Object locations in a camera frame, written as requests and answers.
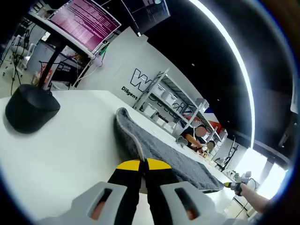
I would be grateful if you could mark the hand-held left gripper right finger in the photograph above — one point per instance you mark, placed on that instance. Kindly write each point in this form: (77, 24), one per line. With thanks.
(168, 194)

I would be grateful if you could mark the small grey cloth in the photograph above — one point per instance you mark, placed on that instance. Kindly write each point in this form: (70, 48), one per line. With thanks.
(181, 140)

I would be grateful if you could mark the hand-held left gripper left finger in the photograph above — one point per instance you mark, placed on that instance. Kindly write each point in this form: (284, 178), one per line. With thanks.
(117, 194)

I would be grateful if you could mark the grey towel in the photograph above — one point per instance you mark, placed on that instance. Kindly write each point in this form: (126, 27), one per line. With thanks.
(164, 150)

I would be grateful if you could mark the black round speaker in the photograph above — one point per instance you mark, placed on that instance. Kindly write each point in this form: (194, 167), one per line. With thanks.
(30, 110)

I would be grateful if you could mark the purple clip fan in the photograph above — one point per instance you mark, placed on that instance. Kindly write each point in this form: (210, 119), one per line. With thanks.
(97, 59)

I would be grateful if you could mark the black monitor screen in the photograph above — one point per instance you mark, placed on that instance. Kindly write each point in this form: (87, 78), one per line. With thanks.
(150, 14)

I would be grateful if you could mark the white shelf storage bins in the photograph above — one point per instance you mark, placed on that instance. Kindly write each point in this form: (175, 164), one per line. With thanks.
(167, 96)

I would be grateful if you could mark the white laptop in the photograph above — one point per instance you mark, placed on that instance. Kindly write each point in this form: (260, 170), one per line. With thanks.
(86, 21)

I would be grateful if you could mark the ceiling light strip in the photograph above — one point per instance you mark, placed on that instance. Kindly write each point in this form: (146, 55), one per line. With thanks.
(246, 77)

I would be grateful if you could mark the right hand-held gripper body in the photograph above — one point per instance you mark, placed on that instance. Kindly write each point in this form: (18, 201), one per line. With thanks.
(243, 179)

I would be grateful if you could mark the grey metal shelf rack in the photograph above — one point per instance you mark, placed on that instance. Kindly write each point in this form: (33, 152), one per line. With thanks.
(197, 110)

